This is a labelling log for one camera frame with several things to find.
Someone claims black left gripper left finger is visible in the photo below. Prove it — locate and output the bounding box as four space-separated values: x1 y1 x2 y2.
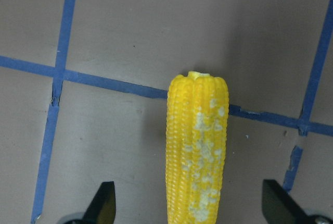
58 181 116 224

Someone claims yellow corn cob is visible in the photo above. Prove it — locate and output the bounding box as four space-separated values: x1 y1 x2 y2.
165 71 229 223

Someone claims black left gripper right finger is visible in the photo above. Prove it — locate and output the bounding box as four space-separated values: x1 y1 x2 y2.
261 179 333 224

